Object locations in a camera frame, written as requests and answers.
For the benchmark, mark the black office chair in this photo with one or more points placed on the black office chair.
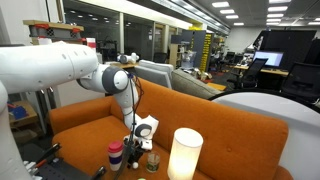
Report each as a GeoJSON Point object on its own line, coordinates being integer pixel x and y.
{"type": "Point", "coordinates": [303, 83]}
{"type": "Point", "coordinates": [251, 73]}

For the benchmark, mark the yellow black storage rack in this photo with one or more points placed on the yellow black storage rack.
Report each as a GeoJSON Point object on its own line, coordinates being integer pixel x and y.
{"type": "Point", "coordinates": [203, 50]}

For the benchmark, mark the white cup with pink lid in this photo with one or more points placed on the white cup with pink lid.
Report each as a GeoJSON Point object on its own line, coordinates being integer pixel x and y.
{"type": "Point", "coordinates": [115, 156]}

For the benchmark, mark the grey crate with red clips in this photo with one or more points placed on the grey crate with red clips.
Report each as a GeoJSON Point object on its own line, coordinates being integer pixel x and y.
{"type": "Point", "coordinates": [53, 30]}

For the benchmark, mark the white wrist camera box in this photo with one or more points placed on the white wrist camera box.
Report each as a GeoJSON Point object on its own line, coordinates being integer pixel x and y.
{"type": "Point", "coordinates": [147, 144]}

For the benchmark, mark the light grey armchair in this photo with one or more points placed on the light grey armchair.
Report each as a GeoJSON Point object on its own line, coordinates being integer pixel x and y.
{"type": "Point", "coordinates": [153, 73]}

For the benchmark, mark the white round lid green rim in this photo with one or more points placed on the white round lid green rim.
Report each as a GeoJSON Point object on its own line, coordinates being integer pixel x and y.
{"type": "Point", "coordinates": [141, 179]}

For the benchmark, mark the glass jar with green label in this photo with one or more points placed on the glass jar with green label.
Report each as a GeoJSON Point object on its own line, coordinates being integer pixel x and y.
{"type": "Point", "coordinates": [153, 162]}

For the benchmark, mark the small white ball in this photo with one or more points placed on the small white ball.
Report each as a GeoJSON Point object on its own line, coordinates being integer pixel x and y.
{"type": "Point", "coordinates": [135, 165]}

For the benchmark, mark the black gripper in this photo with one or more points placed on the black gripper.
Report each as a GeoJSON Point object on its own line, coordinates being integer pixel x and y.
{"type": "Point", "coordinates": [136, 150]}

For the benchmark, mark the white metal cabinet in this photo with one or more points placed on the white metal cabinet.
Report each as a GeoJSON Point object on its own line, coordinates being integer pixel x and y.
{"type": "Point", "coordinates": [76, 92]}

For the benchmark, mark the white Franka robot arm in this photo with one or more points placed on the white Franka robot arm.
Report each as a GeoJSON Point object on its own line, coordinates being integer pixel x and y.
{"type": "Point", "coordinates": [40, 66]}

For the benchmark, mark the orange fabric sofa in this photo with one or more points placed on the orange fabric sofa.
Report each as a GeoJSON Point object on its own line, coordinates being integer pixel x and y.
{"type": "Point", "coordinates": [200, 126]}

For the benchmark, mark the black clamp equipment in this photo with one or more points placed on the black clamp equipment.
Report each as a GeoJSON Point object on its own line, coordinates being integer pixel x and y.
{"type": "Point", "coordinates": [60, 168]}

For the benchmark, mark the grey fabric sofa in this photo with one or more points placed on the grey fabric sofa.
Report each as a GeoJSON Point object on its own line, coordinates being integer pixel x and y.
{"type": "Point", "coordinates": [190, 85]}

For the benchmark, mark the white round table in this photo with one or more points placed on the white round table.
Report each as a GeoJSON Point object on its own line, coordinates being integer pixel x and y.
{"type": "Point", "coordinates": [293, 123]}

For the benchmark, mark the wooden monitor desk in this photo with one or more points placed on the wooden monitor desk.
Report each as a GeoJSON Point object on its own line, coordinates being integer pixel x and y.
{"type": "Point", "coordinates": [263, 70]}

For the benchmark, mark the white grey background robot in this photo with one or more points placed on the white grey background robot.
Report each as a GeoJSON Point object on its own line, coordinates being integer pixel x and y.
{"type": "Point", "coordinates": [128, 58]}

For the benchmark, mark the large black panel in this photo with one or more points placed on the large black panel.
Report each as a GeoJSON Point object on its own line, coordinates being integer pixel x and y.
{"type": "Point", "coordinates": [293, 41]}

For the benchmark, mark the cardboard box with blue item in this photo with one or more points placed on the cardboard box with blue item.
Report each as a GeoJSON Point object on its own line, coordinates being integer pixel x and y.
{"type": "Point", "coordinates": [21, 113]}

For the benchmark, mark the white cylindrical lamp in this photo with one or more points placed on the white cylindrical lamp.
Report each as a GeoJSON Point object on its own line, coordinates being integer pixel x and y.
{"type": "Point", "coordinates": [185, 155]}

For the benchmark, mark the computer monitor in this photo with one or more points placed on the computer monitor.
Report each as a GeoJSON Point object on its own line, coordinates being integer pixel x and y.
{"type": "Point", "coordinates": [269, 58]}

